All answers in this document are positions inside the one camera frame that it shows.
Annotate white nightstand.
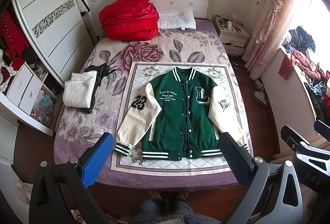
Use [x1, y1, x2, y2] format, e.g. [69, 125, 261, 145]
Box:
[214, 15, 250, 56]

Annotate purple floral bed blanket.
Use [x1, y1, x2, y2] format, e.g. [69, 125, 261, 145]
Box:
[54, 19, 253, 189]

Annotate pile of clothes on desk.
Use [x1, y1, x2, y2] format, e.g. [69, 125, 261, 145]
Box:
[279, 26, 329, 125]

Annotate red clothes in wardrobe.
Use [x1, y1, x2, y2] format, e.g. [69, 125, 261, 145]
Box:
[1, 11, 30, 71]

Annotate white desk by window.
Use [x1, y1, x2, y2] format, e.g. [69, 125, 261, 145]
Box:
[261, 47, 329, 163]

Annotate pink floral curtain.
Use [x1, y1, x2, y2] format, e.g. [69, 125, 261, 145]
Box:
[242, 0, 297, 80]

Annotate white sliding wardrobe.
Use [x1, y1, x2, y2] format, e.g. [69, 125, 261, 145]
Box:
[12, 0, 94, 84]

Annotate white pillow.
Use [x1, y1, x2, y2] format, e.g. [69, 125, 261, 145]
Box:
[157, 8, 196, 30]

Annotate red quilt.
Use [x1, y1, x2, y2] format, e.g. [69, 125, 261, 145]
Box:
[99, 0, 159, 41]

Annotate green varsity jacket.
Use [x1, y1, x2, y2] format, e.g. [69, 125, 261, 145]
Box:
[114, 67, 247, 161]

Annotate slippers on floor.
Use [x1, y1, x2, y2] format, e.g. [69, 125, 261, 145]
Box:
[252, 80, 267, 107]

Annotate black garment on bed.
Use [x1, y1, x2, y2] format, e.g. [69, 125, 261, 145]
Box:
[81, 63, 116, 114]

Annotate folded white knit garment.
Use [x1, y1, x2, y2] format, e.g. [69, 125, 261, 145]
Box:
[63, 70, 97, 108]

